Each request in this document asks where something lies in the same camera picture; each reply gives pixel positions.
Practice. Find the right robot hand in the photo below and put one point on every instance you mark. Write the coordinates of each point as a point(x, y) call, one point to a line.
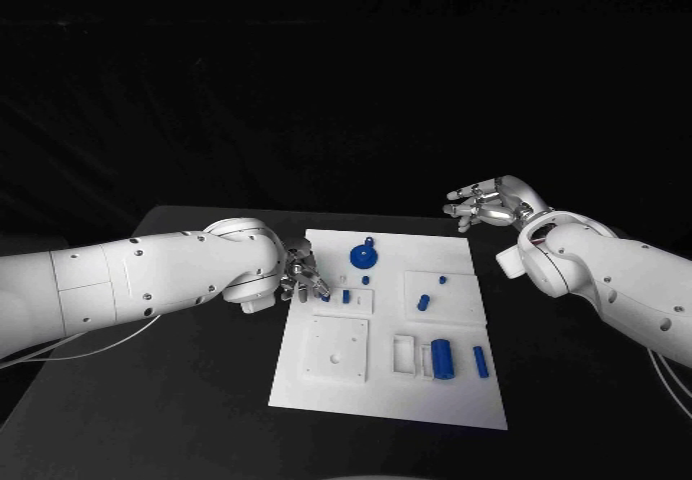
point(495, 204)

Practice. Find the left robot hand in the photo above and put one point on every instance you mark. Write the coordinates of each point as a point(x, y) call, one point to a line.
point(303, 275)

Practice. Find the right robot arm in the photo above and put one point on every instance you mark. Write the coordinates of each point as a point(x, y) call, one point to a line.
point(606, 273)

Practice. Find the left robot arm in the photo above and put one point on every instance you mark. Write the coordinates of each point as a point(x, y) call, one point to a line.
point(162, 270)

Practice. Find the white task board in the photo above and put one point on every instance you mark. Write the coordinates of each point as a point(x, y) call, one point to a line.
point(390, 337)

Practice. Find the blue gear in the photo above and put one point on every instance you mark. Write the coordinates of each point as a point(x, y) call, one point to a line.
point(364, 255)

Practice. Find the short blue cylinder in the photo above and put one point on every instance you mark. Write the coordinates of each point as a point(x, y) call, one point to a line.
point(423, 302)

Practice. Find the large blue cylinder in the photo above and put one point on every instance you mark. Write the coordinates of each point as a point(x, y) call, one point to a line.
point(441, 359)

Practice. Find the long thin blue cylinder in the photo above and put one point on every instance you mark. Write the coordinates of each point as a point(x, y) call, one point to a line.
point(480, 361)

